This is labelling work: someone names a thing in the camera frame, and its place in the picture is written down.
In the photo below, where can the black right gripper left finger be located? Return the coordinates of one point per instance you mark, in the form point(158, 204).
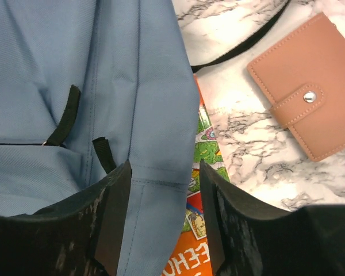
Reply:
point(80, 235)

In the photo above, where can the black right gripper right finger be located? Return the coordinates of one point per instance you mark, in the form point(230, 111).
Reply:
point(247, 236)

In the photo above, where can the blue student backpack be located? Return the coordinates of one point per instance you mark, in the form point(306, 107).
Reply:
point(86, 86)

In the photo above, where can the orange treehouse story book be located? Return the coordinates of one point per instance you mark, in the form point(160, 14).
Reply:
point(191, 254)

